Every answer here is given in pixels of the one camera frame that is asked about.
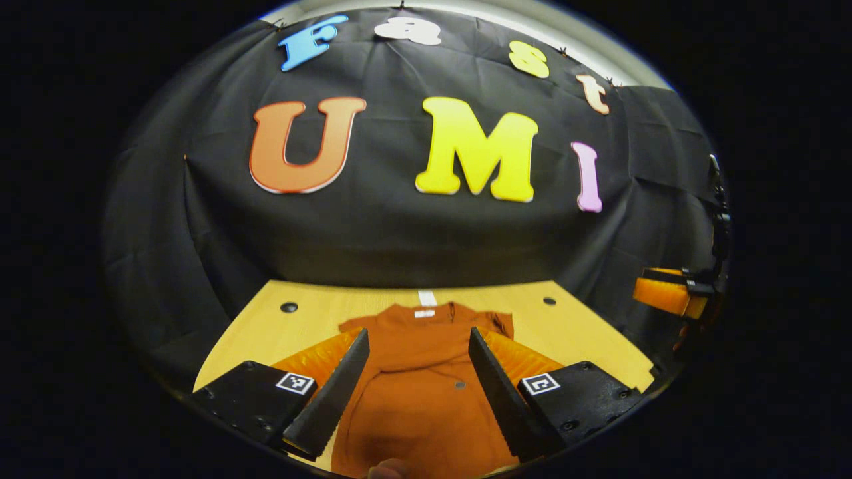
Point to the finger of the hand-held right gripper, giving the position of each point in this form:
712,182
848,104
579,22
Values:
665,293

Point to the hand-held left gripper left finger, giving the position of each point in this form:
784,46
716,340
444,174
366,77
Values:
333,399

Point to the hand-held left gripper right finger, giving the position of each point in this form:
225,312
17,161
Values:
502,399

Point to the rust orange button shirt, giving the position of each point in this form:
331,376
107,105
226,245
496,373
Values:
419,412

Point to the black backdrop cloth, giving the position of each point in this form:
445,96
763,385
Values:
399,239

